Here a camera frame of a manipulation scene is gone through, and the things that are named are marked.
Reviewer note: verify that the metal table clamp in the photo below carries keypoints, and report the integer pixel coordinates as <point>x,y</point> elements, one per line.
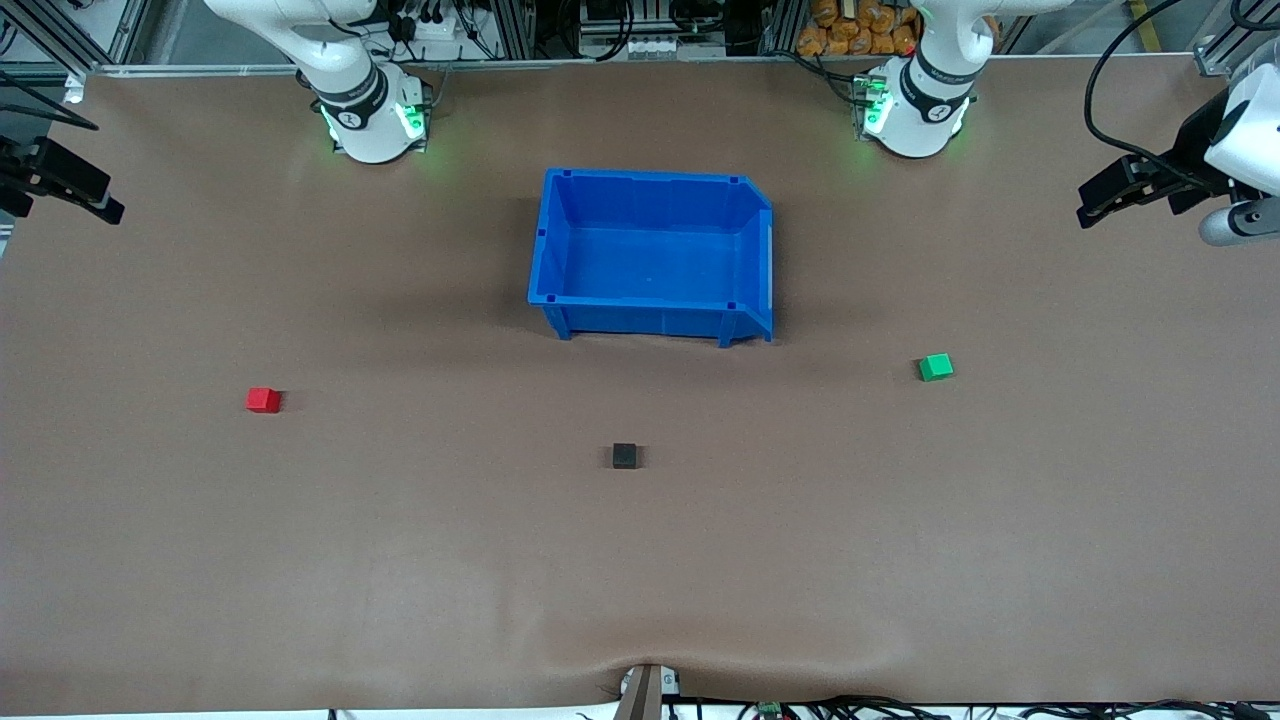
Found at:
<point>648,692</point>

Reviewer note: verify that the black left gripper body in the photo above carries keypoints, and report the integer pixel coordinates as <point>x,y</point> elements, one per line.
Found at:
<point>1192,145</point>

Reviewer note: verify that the red cube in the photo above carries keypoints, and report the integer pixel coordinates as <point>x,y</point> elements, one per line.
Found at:
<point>263,400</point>

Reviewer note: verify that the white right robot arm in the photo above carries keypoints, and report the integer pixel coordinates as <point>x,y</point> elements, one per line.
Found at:
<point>360,95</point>

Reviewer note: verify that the bag of orange items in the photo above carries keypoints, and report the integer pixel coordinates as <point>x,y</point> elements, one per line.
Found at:
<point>858,28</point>

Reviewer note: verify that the aluminium frame profile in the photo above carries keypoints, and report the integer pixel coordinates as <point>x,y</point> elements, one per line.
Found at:
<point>1235,45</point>
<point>60,35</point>

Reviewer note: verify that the black cube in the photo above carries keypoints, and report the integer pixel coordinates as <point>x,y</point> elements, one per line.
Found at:
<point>625,456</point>

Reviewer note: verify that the blue plastic storage bin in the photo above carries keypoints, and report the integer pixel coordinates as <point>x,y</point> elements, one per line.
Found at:
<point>650,255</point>

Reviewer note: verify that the green cube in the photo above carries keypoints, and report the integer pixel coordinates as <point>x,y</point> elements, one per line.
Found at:
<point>936,368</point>

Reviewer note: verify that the white connector block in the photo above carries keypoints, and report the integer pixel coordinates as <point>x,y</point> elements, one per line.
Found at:
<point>648,47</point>

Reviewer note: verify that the white power strip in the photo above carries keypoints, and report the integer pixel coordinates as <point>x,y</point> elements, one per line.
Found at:
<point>428,25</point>

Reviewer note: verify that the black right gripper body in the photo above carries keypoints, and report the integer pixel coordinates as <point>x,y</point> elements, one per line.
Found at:
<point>20,168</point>

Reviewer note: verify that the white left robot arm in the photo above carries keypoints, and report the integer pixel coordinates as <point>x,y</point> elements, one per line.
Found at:
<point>925,100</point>

